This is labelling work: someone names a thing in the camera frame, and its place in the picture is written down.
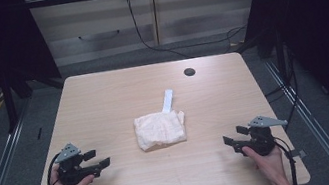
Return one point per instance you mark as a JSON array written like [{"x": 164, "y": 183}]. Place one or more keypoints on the grey tape strip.
[{"x": 297, "y": 153}]

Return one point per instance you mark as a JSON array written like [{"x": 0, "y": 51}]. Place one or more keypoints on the small black floor item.
[{"x": 39, "y": 133}]

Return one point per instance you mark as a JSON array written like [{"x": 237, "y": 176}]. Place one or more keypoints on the round black table grommet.
[{"x": 189, "y": 71}]

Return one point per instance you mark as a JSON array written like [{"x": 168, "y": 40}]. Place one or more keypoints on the person's right hand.
[{"x": 272, "y": 165}]

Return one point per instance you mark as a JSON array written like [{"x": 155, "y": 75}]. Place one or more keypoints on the cream printed cloth with label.
[{"x": 160, "y": 130}]

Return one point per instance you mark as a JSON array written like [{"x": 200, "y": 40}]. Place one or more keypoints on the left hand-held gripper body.
[{"x": 71, "y": 172}]

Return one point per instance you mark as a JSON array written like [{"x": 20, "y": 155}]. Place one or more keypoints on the black metal stand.
[{"x": 9, "y": 104}]

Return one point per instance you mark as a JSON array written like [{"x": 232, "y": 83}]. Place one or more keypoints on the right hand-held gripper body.
[{"x": 261, "y": 140}]

